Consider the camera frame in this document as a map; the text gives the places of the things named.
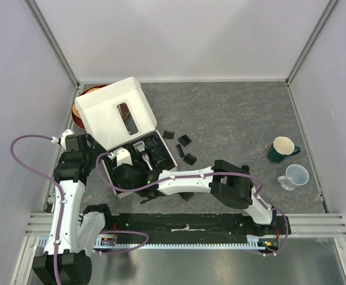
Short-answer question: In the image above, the small black clipper attachment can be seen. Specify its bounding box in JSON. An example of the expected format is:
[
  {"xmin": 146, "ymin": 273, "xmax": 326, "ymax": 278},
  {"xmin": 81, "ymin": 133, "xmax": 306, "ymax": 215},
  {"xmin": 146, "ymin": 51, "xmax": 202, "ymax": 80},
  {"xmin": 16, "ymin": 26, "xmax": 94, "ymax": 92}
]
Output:
[{"xmin": 176, "ymin": 144, "xmax": 185, "ymax": 158}]

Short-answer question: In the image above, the white cardboard clipper box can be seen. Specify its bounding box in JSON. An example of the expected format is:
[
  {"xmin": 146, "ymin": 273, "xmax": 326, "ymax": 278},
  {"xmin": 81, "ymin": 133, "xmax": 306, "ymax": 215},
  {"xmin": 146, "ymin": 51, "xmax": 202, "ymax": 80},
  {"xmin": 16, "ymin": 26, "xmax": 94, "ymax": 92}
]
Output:
[{"xmin": 74, "ymin": 76, "xmax": 179, "ymax": 200}]

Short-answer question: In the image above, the black comb guard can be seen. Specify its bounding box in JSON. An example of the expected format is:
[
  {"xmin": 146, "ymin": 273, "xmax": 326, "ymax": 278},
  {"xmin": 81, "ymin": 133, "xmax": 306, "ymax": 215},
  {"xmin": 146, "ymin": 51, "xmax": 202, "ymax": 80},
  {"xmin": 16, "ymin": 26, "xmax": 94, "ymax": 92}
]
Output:
[
  {"xmin": 180, "ymin": 192, "xmax": 194, "ymax": 201},
  {"xmin": 183, "ymin": 153, "xmax": 197, "ymax": 166},
  {"xmin": 163, "ymin": 130, "xmax": 175, "ymax": 140},
  {"xmin": 178, "ymin": 135, "xmax": 192, "ymax": 147}
]

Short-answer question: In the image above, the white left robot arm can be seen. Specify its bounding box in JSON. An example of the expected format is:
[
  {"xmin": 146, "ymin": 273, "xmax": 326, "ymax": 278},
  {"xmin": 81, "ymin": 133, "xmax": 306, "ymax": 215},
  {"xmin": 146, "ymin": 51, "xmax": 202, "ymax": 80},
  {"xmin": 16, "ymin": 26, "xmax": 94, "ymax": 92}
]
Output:
[{"xmin": 32, "ymin": 129, "xmax": 113, "ymax": 284}]

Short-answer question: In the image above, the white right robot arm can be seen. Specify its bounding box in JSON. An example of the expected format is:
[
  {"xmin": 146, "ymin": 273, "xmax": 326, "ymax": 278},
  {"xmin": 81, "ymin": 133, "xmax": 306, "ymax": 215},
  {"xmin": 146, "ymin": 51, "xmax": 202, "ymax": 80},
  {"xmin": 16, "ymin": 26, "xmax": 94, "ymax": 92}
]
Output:
[{"xmin": 111, "ymin": 160, "xmax": 276, "ymax": 234}]

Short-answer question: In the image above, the black plastic box tray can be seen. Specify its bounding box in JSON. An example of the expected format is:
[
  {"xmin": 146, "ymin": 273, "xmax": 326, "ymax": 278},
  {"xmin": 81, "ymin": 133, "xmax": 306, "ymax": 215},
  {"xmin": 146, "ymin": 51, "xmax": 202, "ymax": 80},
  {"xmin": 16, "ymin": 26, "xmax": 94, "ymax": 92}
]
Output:
[{"xmin": 102, "ymin": 131, "xmax": 177, "ymax": 184}]

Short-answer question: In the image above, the red wooden bowl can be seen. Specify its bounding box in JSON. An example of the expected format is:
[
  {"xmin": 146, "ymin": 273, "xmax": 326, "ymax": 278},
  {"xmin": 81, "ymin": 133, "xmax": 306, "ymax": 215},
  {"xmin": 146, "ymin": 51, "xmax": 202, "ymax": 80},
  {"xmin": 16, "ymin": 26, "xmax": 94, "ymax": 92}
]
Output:
[{"xmin": 71, "ymin": 84, "xmax": 107, "ymax": 131}]

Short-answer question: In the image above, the green ceramic mug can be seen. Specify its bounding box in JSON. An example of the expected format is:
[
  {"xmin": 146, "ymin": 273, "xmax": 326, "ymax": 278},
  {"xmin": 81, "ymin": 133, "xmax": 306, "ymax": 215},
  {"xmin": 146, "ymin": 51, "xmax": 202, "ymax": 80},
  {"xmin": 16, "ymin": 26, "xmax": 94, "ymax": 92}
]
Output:
[{"xmin": 267, "ymin": 137, "xmax": 301, "ymax": 163}]

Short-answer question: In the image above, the clear plastic measuring cup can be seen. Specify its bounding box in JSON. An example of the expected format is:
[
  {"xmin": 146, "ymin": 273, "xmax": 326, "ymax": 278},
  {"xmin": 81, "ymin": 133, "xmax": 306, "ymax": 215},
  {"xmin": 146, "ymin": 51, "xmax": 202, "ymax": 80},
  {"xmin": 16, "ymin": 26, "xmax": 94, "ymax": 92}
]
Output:
[{"xmin": 277, "ymin": 164, "xmax": 309, "ymax": 191}]

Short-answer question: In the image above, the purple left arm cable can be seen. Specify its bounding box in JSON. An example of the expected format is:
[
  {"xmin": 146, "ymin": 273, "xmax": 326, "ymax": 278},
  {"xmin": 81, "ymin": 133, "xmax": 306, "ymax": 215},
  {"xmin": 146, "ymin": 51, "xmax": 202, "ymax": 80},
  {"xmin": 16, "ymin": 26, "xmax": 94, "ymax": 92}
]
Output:
[{"xmin": 11, "ymin": 135, "xmax": 70, "ymax": 285}]

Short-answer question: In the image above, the aluminium front frame rail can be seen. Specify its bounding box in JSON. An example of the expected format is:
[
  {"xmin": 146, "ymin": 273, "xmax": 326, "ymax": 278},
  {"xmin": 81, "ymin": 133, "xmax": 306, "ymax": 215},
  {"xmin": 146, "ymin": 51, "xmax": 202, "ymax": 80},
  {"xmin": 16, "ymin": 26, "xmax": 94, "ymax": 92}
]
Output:
[{"xmin": 25, "ymin": 213, "xmax": 346, "ymax": 238}]

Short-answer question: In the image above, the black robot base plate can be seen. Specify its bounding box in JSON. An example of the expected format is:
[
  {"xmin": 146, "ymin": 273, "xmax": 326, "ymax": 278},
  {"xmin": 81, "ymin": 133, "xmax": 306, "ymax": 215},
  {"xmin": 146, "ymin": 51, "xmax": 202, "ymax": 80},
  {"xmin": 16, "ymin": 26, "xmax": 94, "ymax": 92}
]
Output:
[{"xmin": 104, "ymin": 213, "xmax": 291, "ymax": 245}]

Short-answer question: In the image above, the grey slotted cable duct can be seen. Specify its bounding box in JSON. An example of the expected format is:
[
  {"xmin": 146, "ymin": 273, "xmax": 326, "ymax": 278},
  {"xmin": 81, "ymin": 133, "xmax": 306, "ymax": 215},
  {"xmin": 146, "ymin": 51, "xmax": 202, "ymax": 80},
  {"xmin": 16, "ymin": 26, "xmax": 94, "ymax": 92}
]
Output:
[{"xmin": 93, "ymin": 236, "xmax": 265, "ymax": 251}]

